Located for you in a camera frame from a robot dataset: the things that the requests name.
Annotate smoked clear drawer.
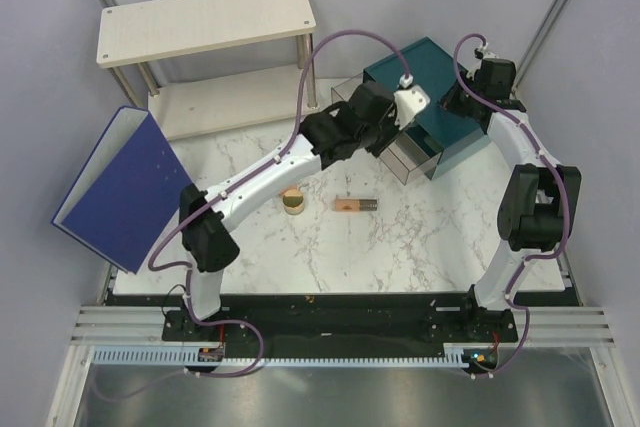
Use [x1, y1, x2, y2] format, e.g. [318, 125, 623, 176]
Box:
[424, 152, 442, 180]
[330, 76, 439, 185]

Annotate white two-tier shelf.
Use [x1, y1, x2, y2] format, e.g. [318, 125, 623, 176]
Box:
[97, 0, 320, 141]

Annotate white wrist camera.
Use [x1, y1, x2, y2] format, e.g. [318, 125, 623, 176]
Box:
[393, 75, 431, 130]
[474, 44, 499, 61]

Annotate copper lipstick tube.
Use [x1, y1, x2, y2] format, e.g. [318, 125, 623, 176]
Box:
[334, 198, 378, 212]

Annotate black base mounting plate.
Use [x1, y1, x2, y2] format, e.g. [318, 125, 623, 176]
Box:
[106, 289, 578, 358]

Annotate gold cosmetic jar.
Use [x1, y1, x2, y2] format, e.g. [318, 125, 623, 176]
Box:
[281, 189, 305, 215]

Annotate aluminium front rail frame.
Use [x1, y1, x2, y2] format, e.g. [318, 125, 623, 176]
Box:
[48, 283, 615, 426]

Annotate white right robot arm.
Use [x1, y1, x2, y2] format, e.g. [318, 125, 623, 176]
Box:
[439, 48, 582, 341]

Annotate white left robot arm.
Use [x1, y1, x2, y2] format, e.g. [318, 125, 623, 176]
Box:
[179, 81, 401, 340]

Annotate blue ring binder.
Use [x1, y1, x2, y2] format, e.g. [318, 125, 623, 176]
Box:
[51, 106, 192, 273]

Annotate light blue cable duct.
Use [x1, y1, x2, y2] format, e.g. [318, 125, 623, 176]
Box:
[92, 346, 469, 368]

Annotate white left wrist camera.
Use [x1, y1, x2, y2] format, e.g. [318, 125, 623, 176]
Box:
[393, 75, 431, 130]

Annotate teal drawer cabinet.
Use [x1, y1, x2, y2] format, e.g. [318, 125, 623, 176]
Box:
[360, 36, 494, 182]

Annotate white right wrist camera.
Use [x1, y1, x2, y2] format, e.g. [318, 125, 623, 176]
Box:
[474, 44, 499, 61]

